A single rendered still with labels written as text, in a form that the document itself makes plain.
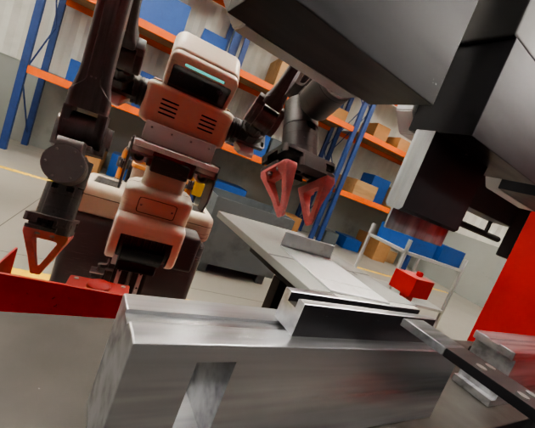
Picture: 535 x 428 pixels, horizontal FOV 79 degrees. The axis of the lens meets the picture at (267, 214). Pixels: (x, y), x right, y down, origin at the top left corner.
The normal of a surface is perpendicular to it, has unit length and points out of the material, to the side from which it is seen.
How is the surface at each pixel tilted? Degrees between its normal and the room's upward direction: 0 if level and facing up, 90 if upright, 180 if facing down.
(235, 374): 90
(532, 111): 90
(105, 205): 90
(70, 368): 0
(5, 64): 90
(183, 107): 98
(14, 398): 0
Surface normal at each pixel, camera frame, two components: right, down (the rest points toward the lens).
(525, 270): -0.81, -0.24
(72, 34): 0.48, 0.30
